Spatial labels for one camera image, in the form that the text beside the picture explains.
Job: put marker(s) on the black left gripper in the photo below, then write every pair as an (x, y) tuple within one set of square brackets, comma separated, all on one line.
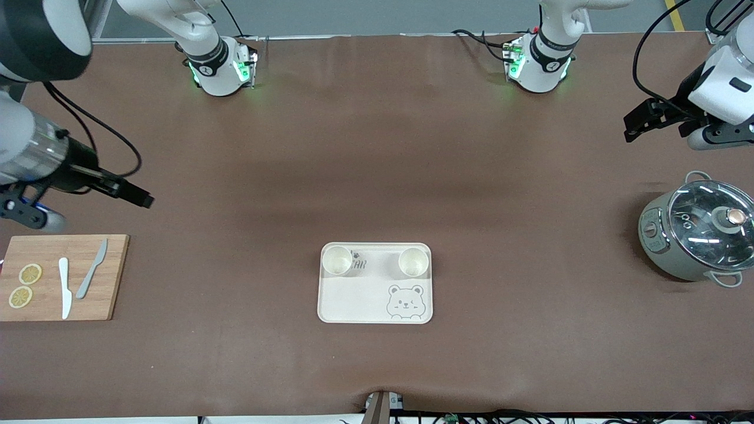
[(687, 93)]

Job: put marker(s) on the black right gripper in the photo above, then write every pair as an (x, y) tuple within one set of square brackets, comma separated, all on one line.
[(75, 166)]

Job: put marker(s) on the white IKEA cup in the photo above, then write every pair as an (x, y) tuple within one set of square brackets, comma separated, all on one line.
[(413, 262), (337, 261)]

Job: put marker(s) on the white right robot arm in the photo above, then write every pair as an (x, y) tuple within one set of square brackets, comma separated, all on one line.
[(35, 35)]

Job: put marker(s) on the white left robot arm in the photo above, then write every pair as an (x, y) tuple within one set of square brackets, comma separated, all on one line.
[(545, 59)]

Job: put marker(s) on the cream bear print tray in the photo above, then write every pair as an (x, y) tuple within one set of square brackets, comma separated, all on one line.
[(365, 300)]

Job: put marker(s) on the wooden cutting board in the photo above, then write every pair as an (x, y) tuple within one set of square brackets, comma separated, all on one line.
[(47, 247)]

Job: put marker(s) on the grey plastic knife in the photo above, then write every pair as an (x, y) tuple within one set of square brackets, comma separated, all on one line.
[(88, 277)]

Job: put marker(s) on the glass pot lid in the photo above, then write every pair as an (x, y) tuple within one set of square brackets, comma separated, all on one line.
[(707, 218)]

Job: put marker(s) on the white plastic knife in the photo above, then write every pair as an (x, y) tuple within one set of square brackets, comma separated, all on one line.
[(65, 291)]

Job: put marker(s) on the lemon slice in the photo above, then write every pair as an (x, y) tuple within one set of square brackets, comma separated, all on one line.
[(30, 274), (20, 297)]

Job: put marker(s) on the grey-green electric cooking pot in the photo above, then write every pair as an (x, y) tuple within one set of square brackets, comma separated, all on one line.
[(657, 247)]

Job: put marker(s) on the brown table cover mat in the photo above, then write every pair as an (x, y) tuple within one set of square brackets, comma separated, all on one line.
[(377, 147)]

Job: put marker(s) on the metal table edge clamp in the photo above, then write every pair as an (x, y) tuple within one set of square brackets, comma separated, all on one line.
[(382, 406)]

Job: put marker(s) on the aluminium frame profile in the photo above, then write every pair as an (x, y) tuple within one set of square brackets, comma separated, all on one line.
[(97, 17)]

